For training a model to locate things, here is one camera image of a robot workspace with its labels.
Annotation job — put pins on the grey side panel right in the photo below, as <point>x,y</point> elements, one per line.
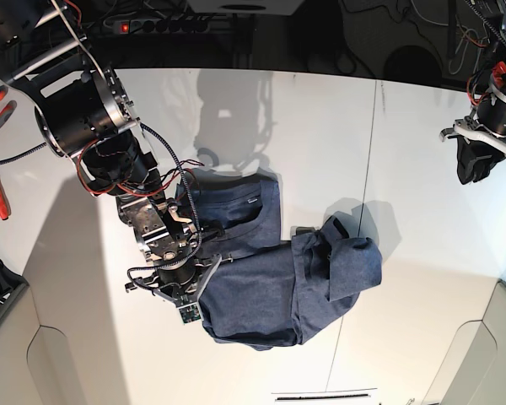
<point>474,369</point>

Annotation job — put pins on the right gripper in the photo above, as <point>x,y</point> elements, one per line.
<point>182,287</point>

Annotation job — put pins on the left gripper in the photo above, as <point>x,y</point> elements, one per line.
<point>475,163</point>

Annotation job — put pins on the grey bin left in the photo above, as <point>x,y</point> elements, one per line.
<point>0,295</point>

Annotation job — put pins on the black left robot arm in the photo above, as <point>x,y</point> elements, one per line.
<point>486,87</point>

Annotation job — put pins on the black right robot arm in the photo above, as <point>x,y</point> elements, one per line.
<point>85,115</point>

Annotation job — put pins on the blue grey t-shirt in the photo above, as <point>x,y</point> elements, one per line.
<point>268,292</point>

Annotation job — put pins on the black power strip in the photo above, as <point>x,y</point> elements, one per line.
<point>159,26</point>

